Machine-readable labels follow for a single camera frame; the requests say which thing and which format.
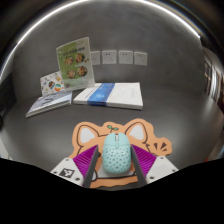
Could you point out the white book with blue band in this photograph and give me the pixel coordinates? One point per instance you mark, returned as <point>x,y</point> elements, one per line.
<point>113,95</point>

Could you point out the grey striped book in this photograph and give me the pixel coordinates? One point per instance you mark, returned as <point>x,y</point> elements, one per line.
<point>50,102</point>

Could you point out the white card with colourful stickers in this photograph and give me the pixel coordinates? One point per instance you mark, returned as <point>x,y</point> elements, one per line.
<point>50,83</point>

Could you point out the mint green computer mouse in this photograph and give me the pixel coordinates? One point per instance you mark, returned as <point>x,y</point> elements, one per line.
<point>116,153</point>

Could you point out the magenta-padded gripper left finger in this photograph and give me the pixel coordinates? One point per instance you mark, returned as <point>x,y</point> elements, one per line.
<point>85,161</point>

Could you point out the white wall socket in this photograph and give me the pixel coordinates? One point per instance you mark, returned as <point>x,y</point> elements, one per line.
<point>109,57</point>
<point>126,57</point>
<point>140,58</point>
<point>96,58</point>

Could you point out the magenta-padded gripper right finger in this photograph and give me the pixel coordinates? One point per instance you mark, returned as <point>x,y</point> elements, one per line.
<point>146,161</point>

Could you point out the green menu sign stand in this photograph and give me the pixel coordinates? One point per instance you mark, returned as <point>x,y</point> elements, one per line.
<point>75,63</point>

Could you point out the orange corgi-shaped mouse pad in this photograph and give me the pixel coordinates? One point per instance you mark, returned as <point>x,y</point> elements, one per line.
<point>150,145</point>

